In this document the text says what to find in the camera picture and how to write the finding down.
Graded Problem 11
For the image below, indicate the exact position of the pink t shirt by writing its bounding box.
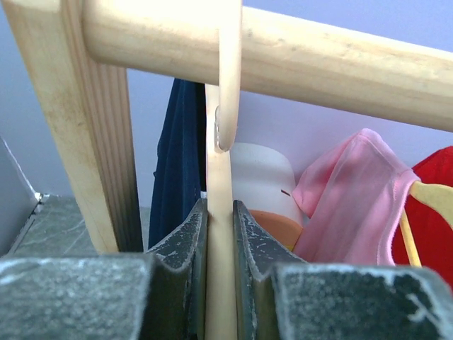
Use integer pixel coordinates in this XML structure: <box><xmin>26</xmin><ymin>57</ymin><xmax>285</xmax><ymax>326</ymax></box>
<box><xmin>292</xmin><ymin>128</ymin><xmax>419</xmax><ymax>266</ymax></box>

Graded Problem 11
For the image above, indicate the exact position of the cream plastic hanger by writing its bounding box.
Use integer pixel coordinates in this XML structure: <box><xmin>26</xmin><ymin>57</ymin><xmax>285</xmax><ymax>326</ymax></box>
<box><xmin>204</xmin><ymin>1</ymin><xmax>243</xmax><ymax>339</ymax></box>

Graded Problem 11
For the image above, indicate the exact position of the red t shirt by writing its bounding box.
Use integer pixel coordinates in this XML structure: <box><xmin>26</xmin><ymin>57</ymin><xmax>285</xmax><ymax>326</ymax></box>
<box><xmin>405</xmin><ymin>146</ymin><xmax>452</xmax><ymax>285</ymax></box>

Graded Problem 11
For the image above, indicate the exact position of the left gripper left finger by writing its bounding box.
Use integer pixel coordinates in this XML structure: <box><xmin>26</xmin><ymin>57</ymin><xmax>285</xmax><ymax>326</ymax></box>
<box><xmin>1</xmin><ymin>199</ymin><xmax>207</xmax><ymax>339</ymax></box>

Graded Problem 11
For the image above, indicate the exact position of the white striped drawer cabinet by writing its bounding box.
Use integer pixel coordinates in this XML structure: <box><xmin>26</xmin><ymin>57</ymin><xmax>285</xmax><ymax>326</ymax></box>
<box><xmin>230</xmin><ymin>142</ymin><xmax>303</xmax><ymax>251</ymax></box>

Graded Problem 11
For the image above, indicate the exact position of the yellow wooden hanger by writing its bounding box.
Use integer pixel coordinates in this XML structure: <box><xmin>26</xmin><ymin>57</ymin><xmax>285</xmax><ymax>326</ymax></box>
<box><xmin>399</xmin><ymin>181</ymin><xmax>452</xmax><ymax>267</ymax></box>

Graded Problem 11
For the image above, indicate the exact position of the wooden clothes rack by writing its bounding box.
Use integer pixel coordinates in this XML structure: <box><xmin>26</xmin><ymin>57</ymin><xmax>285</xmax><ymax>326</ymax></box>
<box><xmin>2</xmin><ymin>1</ymin><xmax>452</xmax><ymax>253</ymax></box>

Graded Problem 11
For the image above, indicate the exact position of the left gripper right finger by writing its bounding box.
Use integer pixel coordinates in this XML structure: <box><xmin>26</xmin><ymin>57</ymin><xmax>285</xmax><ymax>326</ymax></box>
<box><xmin>233</xmin><ymin>201</ymin><xmax>452</xmax><ymax>339</ymax></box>

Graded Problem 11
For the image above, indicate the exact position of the navy blue t shirt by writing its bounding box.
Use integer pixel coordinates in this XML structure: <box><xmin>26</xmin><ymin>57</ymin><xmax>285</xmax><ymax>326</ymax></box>
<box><xmin>148</xmin><ymin>79</ymin><xmax>206</xmax><ymax>247</ymax></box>

